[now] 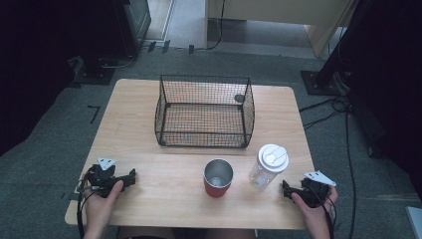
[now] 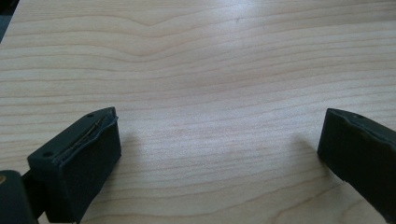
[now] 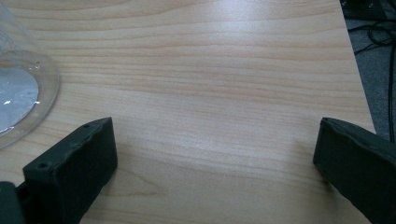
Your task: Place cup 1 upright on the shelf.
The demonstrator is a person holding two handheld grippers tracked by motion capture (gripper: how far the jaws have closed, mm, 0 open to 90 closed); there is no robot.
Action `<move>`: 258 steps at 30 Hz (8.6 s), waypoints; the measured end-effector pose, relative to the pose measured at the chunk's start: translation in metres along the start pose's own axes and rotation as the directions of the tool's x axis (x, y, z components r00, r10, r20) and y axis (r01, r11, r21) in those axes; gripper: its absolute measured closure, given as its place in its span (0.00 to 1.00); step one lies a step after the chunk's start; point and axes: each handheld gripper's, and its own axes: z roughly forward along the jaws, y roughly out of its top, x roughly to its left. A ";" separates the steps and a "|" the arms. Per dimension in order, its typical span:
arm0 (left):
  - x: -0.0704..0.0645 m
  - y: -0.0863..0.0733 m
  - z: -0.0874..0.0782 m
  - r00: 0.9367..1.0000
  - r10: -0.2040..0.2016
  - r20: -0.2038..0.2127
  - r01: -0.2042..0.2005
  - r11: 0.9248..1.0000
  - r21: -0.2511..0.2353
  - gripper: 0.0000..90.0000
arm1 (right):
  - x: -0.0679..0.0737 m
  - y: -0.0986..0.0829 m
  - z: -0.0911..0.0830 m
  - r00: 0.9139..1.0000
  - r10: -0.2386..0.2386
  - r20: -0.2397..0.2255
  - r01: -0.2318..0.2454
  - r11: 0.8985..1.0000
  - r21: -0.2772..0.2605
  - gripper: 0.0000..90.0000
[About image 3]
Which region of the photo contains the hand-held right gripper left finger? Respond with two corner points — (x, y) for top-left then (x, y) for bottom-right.
(21, 117), (119, 224)

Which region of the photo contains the looped black floor cable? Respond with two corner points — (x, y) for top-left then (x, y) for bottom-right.
(346, 19), (396, 56)

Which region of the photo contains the black stand base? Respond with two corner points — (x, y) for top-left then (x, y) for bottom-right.
(339, 0), (391, 22)

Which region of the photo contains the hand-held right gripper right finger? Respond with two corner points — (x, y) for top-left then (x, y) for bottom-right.
(312, 117), (396, 224)

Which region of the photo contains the white lidded paper cup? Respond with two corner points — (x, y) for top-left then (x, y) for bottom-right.
(0, 0), (61, 150)

